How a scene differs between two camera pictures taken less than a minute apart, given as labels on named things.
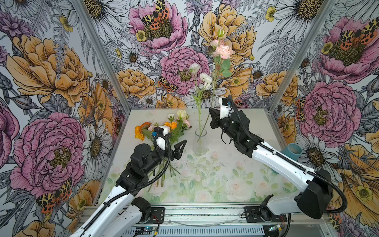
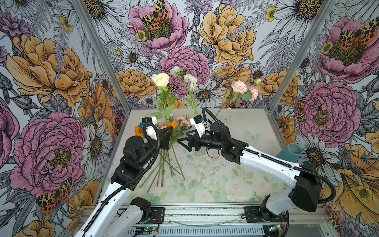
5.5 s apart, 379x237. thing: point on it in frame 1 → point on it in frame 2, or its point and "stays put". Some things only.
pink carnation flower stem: (221, 49) → (239, 92)
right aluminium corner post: (309, 37) stays put
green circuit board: (148, 228) stays put
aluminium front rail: (241, 215) stays put
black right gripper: (221, 122) → (196, 140)
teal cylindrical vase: (293, 151) stays put
